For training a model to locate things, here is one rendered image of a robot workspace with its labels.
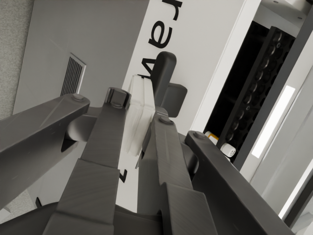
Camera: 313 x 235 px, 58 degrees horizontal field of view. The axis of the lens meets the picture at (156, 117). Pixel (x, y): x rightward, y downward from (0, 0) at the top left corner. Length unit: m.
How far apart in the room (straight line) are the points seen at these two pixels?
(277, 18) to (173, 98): 0.25
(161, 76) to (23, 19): 0.93
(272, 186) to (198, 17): 0.19
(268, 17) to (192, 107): 0.22
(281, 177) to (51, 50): 0.67
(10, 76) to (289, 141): 1.01
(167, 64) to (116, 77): 0.32
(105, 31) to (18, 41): 0.59
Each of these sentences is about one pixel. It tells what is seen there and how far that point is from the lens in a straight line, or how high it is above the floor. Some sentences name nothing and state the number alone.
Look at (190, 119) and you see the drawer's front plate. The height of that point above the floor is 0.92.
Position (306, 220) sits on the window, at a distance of 0.33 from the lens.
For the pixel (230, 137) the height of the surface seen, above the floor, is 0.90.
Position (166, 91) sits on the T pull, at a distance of 0.22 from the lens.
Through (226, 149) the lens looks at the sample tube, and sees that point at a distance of 0.33.
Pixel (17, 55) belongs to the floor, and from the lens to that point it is 1.14.
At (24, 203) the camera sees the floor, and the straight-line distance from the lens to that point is 1.51.
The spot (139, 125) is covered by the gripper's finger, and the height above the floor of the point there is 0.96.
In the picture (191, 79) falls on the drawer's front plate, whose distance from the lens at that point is 0.24.
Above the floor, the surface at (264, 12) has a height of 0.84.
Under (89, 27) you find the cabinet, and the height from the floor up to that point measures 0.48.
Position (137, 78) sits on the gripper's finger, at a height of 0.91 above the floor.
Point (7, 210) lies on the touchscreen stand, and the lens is 1.47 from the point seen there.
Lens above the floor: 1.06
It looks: 43 degrees down
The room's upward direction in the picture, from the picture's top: 129 degrees clockwise
